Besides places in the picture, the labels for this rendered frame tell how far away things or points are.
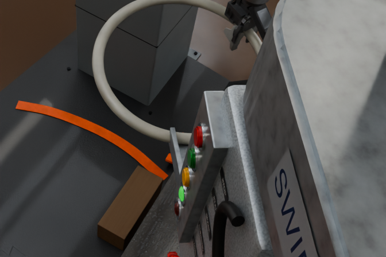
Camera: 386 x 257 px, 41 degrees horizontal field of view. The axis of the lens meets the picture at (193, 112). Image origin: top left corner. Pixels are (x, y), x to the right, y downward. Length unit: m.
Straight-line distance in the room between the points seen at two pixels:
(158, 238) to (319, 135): 1.05
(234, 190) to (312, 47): 0.19
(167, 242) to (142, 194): 0.73
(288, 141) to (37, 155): 1.95
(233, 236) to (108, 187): 1.66
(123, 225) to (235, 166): 1.49
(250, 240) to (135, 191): 1.58
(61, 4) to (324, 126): 2.56
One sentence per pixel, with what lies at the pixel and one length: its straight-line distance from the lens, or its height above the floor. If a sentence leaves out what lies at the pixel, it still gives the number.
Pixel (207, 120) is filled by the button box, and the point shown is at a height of 1.51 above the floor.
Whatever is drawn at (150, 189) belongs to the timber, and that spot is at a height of 0.13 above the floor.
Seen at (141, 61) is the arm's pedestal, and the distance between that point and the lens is 2.24.
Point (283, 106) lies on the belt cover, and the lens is 0.41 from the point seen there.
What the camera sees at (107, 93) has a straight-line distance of 1.32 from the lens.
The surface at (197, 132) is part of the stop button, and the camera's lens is 0.61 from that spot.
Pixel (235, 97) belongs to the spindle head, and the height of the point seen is 1.55.
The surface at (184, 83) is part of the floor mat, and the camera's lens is 2.55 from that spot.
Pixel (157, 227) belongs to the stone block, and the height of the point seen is 0.67.
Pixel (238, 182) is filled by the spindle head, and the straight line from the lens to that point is 0.54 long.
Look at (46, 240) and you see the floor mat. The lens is 2.13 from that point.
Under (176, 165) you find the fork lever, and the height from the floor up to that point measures 0.96.
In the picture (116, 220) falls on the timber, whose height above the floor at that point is 0.13.
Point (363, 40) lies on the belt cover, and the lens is 0.46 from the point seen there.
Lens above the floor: 1.99
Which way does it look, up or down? 54 degrees down
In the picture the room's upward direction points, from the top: 15 degrees clockwise
